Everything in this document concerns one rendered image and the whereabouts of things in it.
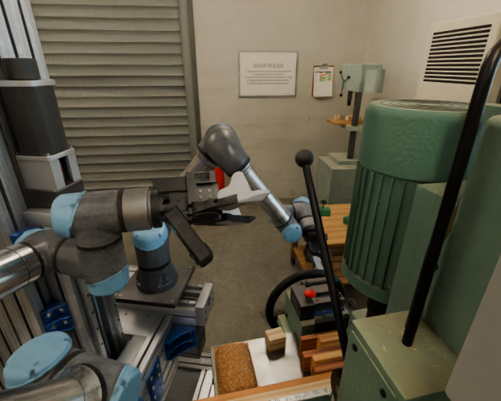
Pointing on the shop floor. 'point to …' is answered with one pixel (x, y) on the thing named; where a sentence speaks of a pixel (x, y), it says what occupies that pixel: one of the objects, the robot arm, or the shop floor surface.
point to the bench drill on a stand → (332, 195)
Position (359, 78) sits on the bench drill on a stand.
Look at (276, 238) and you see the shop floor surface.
